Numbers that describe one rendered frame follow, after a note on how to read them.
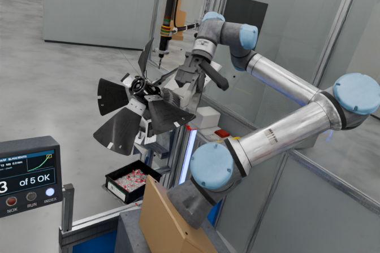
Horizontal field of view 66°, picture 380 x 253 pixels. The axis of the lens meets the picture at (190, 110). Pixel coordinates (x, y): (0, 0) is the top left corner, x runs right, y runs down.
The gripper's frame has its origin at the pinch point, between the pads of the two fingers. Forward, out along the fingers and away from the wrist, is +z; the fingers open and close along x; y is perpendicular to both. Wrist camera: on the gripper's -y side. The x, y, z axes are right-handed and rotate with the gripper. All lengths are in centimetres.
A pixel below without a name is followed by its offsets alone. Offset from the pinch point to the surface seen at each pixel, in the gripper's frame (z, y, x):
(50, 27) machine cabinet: -197, 454, -376
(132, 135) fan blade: 6, 41, -53
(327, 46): -67, -42, -57
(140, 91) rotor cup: -16, 42, -47
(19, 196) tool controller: 39, 37, 10
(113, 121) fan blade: 2, 52, -50
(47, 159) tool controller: 26.5, 33.9, 9.0
